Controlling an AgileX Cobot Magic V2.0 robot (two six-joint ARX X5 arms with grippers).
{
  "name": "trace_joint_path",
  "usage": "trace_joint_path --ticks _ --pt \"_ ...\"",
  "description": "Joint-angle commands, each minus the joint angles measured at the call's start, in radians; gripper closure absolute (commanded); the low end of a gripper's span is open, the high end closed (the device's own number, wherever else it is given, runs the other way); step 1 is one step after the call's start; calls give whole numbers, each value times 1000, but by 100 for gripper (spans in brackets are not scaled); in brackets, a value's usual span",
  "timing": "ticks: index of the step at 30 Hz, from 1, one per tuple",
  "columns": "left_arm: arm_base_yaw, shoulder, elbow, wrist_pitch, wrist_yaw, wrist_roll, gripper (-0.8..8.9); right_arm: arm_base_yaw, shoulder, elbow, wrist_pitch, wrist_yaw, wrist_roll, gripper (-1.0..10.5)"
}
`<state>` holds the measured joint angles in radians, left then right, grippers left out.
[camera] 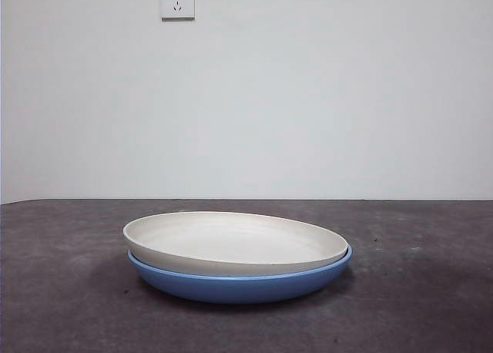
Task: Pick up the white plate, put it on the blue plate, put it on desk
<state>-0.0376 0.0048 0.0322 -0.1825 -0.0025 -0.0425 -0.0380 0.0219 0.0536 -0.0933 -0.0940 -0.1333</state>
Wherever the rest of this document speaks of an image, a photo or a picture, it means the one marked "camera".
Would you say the white round plate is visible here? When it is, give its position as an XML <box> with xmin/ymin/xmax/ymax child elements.
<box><xmin>122</xmin><ymin>210</ymin><xmax>350</xmax><ymax>277</ymax></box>

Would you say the white wall power socket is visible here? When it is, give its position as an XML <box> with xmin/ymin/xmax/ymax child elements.
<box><xmin>161</xmin><ymin>0</ymin><xmax>196</xmax><ymax>22</ymax></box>

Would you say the blue round plate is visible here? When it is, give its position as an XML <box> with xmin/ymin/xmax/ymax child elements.
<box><xmin>127</xmin><ymin>244</ymin><xmax>353</xmax><ymax>304</ymax></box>

